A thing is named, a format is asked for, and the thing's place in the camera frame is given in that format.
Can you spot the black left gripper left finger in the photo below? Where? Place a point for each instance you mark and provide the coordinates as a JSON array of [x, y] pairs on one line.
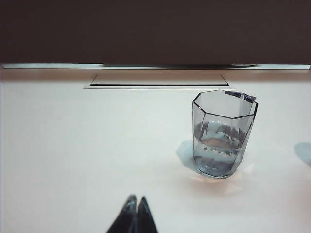
[[124, 221]]

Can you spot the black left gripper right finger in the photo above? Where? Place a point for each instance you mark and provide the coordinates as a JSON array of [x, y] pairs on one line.
[[145, 221]]

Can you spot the grey transparent faceted mug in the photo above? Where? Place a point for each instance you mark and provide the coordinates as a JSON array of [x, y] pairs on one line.
[[218, 150]]

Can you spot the wide brown desk divider panel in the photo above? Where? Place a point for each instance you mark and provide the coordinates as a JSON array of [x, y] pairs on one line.
[[145, 31]]

